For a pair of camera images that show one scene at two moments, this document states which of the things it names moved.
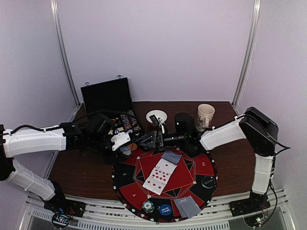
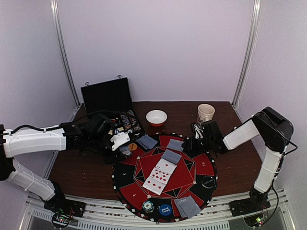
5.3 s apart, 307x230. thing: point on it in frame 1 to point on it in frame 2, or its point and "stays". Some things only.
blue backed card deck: (126, 149) stays
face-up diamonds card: (154, 185) stays
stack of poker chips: (148, 206) stays
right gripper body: (159, 138) to (192, 140)
